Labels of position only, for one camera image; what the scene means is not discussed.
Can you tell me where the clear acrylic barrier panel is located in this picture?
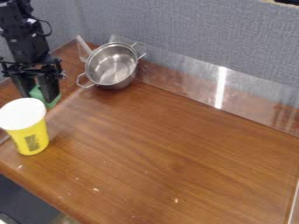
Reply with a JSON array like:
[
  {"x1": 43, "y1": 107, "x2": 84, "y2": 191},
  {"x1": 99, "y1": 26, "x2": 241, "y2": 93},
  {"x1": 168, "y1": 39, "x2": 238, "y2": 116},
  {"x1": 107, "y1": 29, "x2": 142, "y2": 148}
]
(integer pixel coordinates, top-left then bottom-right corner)
[{"x1": 0, "y1": 34, "x2": 299, "y2": 145}]

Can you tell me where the silver metal pot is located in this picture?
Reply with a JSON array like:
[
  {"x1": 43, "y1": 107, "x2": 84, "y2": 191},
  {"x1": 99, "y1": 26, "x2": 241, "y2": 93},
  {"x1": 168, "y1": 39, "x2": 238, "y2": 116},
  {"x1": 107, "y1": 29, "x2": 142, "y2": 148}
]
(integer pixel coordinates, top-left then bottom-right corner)
[{"x1": 76, "y1": 42, "x2": 146, "y2": 90}]

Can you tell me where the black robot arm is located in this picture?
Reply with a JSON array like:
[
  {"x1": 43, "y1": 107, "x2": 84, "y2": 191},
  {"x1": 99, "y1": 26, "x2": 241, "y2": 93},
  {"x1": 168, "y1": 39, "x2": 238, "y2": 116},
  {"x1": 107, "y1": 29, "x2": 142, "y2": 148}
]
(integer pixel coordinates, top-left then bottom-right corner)
[{"x1": 0, "y1": 0, "x2": 66, "y2": 103}]

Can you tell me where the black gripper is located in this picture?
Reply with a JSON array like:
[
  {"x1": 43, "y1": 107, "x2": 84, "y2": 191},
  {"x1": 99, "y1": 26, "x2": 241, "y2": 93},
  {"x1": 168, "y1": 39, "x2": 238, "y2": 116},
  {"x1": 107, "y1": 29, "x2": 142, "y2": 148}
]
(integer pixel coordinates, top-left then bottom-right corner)
[{"x1": 0, "y1": 55, "x2": 66, "y2": 103}]

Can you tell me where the green block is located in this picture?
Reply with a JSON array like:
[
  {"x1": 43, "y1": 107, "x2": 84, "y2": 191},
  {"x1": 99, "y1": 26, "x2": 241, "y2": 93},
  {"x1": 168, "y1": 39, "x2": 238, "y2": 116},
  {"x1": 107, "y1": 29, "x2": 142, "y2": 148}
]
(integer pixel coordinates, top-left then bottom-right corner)
[{"x1": 30, "y1": 85, "x2": 62, "y2": 109}]

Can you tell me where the yellow play-doh can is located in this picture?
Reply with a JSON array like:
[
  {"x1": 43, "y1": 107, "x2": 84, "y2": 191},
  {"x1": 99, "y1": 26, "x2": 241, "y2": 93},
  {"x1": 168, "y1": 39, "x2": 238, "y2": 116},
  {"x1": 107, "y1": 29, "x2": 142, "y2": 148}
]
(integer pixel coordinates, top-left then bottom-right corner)
[{"x1": 0, "y1": 98, "x2": 50, "y2": 156}]

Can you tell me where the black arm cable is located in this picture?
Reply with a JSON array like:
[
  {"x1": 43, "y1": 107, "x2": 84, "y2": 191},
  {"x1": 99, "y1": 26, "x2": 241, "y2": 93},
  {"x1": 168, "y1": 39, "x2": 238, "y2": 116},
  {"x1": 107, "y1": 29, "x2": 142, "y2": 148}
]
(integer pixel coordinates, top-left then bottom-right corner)
[{"x1": 27, "y1": 17, "x2": 54, "y2": 38}]

